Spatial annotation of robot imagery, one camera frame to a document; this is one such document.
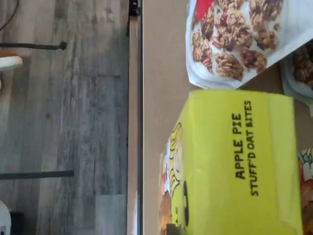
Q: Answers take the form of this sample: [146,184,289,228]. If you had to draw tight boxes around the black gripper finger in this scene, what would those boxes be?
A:
[166,223,188,235]

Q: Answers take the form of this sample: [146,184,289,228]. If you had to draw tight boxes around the green Bobo's apple pie box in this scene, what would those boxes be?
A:
[158,89,305,235]
[297,148,313,235]

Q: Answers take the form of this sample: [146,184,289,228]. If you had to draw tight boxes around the black box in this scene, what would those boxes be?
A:
[9,211,26,235]

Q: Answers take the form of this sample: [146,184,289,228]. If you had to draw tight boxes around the brown particle board shelf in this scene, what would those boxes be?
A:
[142,0,313,235]

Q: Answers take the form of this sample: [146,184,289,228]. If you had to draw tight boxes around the black metal leg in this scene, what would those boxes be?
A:
[0,170,75,181]
[0,41,67,51]

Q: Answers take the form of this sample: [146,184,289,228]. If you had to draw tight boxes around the white granola bag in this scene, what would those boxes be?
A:
[280,44,313,105]

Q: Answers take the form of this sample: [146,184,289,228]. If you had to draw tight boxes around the granola bag red label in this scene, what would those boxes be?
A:
[185,0,313,90]

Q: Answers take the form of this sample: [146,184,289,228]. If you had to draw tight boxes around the thin black cable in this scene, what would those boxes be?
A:
[0,0,20,31]

